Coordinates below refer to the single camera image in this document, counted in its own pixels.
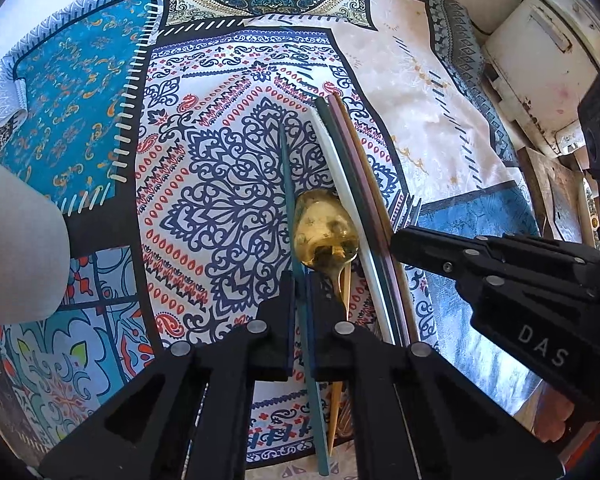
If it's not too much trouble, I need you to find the wooden chopping board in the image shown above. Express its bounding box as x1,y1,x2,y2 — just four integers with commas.
517,146,598,247

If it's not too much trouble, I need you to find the teal chopstick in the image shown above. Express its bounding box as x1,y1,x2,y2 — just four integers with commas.
277,121,332,477

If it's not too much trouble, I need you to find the gold metal spoon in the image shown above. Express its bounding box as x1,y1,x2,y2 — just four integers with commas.
290,187,361,458

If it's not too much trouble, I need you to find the white chopstick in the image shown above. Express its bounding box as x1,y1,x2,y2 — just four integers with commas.
310,108,398,344

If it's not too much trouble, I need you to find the white ceramic utensil cup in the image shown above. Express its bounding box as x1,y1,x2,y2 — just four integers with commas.
0,165,70,325

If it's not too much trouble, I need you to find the dark green chopstick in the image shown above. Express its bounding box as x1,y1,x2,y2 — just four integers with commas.
314,98,406,347

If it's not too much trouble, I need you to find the patterned patchwork table cloth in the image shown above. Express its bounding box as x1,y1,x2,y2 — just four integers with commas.
0,0,536,469

